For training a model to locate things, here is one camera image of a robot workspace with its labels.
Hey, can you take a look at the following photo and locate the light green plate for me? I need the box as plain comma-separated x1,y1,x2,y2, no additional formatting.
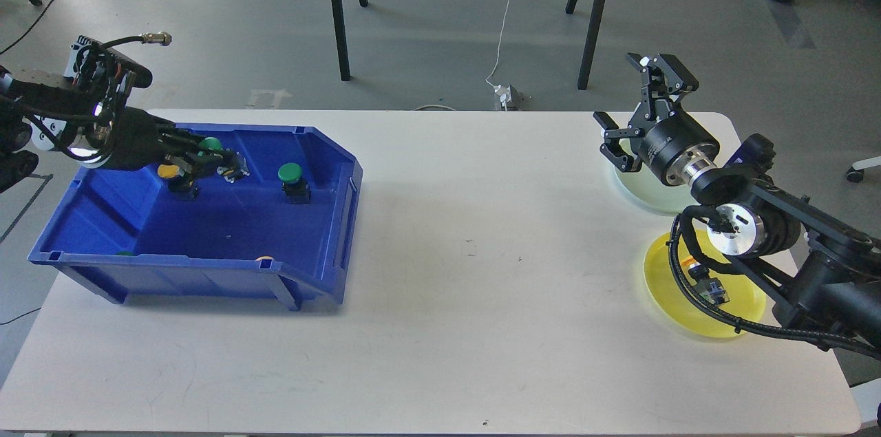
607,163,697,215

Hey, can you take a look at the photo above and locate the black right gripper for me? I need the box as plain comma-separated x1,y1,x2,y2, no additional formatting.
593,52,720,186

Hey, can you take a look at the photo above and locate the white power adapter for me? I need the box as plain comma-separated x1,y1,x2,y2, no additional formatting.
493,85,524,111

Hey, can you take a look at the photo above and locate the white cable on floor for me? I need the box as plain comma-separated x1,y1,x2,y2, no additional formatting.
485,0,522,87

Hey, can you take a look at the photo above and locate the yellow push button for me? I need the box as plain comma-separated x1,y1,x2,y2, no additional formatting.
156,163,200,201
687,261,730,306

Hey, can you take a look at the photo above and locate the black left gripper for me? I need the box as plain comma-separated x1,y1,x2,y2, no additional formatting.
79,108,248,183

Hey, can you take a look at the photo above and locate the yellow plate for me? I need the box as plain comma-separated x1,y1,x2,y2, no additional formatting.
643,233,767,339

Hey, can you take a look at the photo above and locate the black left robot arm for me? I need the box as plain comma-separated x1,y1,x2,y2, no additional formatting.
1,32,249,196

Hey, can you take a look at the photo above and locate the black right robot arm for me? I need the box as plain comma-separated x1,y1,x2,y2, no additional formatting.
593,52,880,359

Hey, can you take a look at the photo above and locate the green push button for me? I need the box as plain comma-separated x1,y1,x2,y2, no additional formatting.
195,136,251,183
277,163,311,204

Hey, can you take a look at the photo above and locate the blue plastic bin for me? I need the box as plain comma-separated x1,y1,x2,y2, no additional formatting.
28,122,363,311

